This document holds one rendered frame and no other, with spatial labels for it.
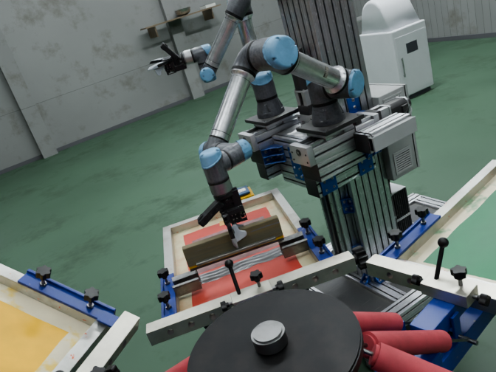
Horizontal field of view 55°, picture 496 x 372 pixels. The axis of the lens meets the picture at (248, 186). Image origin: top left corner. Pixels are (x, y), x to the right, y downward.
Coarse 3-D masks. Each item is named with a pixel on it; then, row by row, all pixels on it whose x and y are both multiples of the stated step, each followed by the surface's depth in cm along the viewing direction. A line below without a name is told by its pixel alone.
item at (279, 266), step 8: (264, 208) 221; (248, 216) 218; (256, 216) 216; (264, 216) 213; (264, 248) 187; (272, 248) 185; (240, 256) 187; (248, 256) 185; (280, 256) 178; (256, 264) 178; (264, 264) 176; (272, 264) 175; (280, 264) 173; (288, 264) 172; (296, 264) 170; (248, 272) 174; (264, 272) 171; (272, 272) 170; (280, 272) 168; (248, 280) 169
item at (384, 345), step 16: (368, 320) 107; (384, 320) 111; (400, 320) 115; (368, 336) 89; (384, 336) 90; (400, 336) 94; (416, 336) 98; (432, 336) 102; (448, 336) 106; (368, 352) 84; (384, 352) 82; (400, 352) 82; (416, 352) 97; (432, 352) 102; (176, 368) 101; (384, 368) 81; (400, 368) 81; (416, 368) 80; (432, 368) 81
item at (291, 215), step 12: (264, 192) 230; (276, 192) 226; (252, 204) 227; (288, 204) 209; (216, 216) 225; (288, 216) 199; (168, 228) 223; (180, 228) 224; (168, 240) 211; (168, 252) 200; (312, 252) 168; (168, 264) 190
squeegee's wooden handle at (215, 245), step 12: (276, 216) 168; (240, 228) 167; (252, 228) 167; (264, 228) 168; (276, 228) 169; (204, 240) 166; (216, 240) 166; (228, 240) 167; (240, 240) 167; (252, 240) 168; (192, 252) 166; (204, 252) 166; (216, 252) 167; (192, 264) 167
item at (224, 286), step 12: (204, 228) 220; (216, 228) 216; (192, 240) 213; (216, 264) 186; (228, 276) 176; (240, 276) 174; (204, 288) 173; (216, 288) 171; (228, 288) 169; (240, 288) 167; (192, 300) 168; (204, 300) 166
